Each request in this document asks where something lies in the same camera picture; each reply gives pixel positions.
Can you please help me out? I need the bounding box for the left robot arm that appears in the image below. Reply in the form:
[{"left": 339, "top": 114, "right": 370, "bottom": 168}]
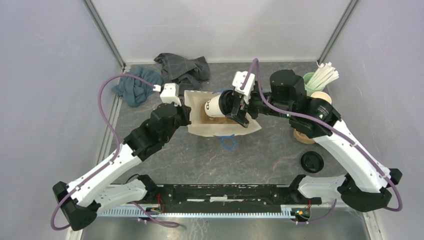
[{"left": 52, "top": 103, "right": 191, "bottom": 231}]

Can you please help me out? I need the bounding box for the aluminium cable rail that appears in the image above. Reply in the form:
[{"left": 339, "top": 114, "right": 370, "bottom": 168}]
[{"left": 99, "top": 205, "right": 310, "bottom": 220}]

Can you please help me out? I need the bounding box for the printed paper takeout bag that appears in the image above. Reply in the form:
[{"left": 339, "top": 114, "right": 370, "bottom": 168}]
[{"left": 184, "top": 89, "right": 262, "bottom": 151}]

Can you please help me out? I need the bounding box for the brown cardboard cup carrier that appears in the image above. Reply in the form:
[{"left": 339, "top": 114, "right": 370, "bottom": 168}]
[{"left": 293, "top": 129, "right": 315, "bottom": 145}]

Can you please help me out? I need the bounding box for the right corner metal post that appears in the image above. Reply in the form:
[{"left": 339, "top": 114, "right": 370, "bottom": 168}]
[{"left": 316, "top": 0, "right": 360, "bottom": 65}]

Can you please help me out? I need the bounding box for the left corner metal post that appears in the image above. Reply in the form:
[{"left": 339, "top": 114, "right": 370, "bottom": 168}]
[{"left": 82, "top": 0, "right": 126, "bottom": 70}]

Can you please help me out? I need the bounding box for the white paper coffee cup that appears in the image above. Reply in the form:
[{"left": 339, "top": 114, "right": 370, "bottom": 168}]
[{"left": 204, "top": 95, "right": 224, "bottom": 118}]

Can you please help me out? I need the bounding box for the purple cable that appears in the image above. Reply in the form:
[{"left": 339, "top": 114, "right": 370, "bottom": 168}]
[
  {"left": 50, "top": 73, "right": 156, "bottom": 231},
  {"left": 239, "top": 58, "right": 404, "bottom": 213}
]

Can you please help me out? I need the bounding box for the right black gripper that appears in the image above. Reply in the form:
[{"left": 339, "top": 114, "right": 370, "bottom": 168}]
[{"left": 225, "top": 84, "right": 293, "bottom": 128}]

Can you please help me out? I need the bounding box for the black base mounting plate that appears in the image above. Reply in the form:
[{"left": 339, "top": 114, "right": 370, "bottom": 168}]
[{"left": 137, "top": 184, "right": 322, "bottom": 214}]

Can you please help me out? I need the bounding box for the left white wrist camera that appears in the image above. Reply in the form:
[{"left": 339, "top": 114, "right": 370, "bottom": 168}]
[{"left": 153, "top": 83, "right": 182, "bottom": 107}]

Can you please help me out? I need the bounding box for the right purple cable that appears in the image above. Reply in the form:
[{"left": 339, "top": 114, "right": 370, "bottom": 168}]
[{"left": 239, "top": 58, "right": 404, "bottom": 213}]

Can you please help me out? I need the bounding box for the white wrapped straws bundle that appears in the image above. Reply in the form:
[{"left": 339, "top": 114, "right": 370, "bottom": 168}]
[{"left": 306, "top": 62, "right": 340, "bottom": 89}]

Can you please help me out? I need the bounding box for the stack of paper cups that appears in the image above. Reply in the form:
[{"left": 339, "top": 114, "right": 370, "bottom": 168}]
[{"left": 310, "top": 91, "right": 332, "bottom": 104}]

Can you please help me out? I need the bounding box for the black plastic lid on table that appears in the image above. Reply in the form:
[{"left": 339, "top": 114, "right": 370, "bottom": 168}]
[{"left": 300, "top": 151, "right": 324, "bottom": 174}]

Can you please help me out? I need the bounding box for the dark grey cloth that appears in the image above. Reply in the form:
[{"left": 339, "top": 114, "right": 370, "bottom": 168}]
[{"left": 154, "top": 53, "right": 211, "bottom": 93}]

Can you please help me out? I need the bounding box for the teal crumpled cloth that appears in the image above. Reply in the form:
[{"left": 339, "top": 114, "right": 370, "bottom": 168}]
[{"left": 112, "top": 66, "right": 164, "bottom": 108}]

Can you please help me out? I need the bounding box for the corner metal post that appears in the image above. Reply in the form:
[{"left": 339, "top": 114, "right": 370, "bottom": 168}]
[
  {"left": 316, "top": 0, "right": 360, "bottom": 65},
  {"left": 82, "top": 0, "right": 126, "bottom": 70}
]

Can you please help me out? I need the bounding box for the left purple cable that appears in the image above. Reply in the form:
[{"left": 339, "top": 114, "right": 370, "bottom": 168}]
[{"left": 50, "top": 73, "right": 156, "bottom": 231}]

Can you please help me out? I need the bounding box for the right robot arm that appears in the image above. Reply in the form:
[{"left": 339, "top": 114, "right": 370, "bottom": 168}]
[{"left": 219, "top": 69, "right": 402, "bottom": 212}]

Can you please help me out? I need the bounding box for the black plastic cup lid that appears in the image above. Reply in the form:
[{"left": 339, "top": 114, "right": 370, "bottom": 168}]
[{"left": 218, "top": 90, "right": 235, "bottom": 117}]

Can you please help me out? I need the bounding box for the green straw holder cup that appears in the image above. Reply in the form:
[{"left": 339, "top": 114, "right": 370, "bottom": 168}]
[{"left": 302, "top": 72, "right": 324, "bottom": 97}]

